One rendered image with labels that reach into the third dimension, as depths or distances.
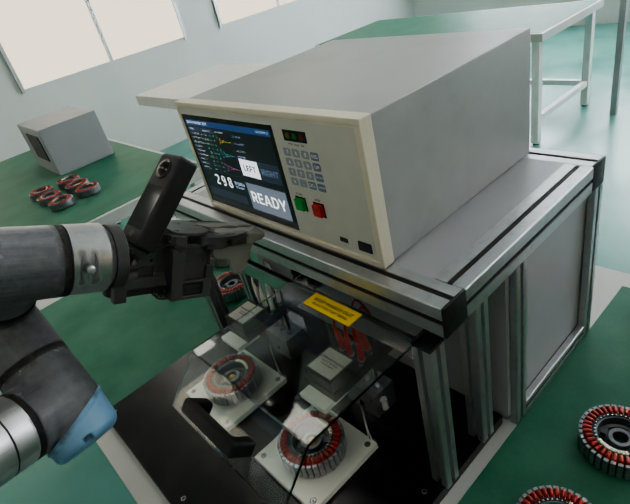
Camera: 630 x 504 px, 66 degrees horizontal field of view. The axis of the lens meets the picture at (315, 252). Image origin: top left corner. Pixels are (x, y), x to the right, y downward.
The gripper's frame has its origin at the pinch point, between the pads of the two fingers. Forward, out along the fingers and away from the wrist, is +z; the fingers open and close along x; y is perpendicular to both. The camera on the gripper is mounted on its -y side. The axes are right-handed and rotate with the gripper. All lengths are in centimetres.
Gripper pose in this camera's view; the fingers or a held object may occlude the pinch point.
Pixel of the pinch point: (255, 228)
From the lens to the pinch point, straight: 67.4
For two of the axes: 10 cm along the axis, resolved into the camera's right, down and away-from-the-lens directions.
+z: 7.3, -0.8, 6.7
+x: 6.7, 2.6, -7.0
